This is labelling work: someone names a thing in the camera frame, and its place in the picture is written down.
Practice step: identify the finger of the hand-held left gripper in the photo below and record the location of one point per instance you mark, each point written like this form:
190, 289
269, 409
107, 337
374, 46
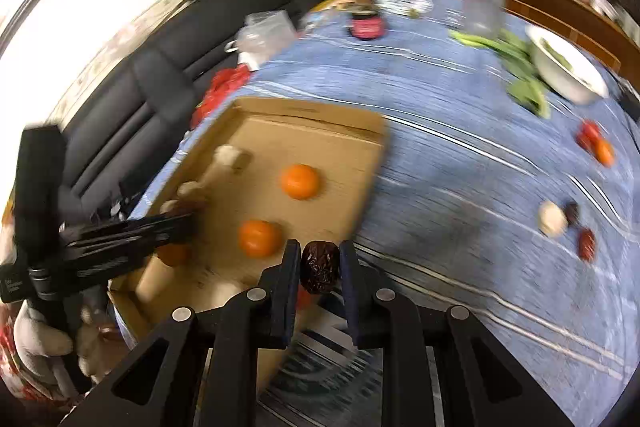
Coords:
135, 227
130, 257

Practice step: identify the wooden counter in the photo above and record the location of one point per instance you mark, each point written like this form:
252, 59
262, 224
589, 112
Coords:
550, 2

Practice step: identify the cardboard box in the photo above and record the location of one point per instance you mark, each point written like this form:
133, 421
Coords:
310, 137

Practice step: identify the white basin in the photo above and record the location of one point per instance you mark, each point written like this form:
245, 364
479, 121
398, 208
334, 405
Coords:
567, 64

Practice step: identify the small orange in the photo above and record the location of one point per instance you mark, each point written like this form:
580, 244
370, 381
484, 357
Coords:
605, 152

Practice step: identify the red tomato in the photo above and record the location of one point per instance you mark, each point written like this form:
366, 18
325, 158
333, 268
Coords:
588, 132

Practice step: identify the large orange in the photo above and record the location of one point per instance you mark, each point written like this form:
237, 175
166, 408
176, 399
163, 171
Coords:
259, 237

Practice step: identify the black sofa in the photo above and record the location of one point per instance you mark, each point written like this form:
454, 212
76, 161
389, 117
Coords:
165, 67

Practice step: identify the green leafy vegetable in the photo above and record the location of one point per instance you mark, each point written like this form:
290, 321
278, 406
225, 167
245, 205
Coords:
510, 62

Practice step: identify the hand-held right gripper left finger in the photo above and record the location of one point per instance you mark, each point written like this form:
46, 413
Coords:
291, 287

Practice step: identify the white plate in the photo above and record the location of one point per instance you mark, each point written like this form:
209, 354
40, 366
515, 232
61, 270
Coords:
407, 4

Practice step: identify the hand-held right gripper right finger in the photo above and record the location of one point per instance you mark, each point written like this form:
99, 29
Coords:
350, 292

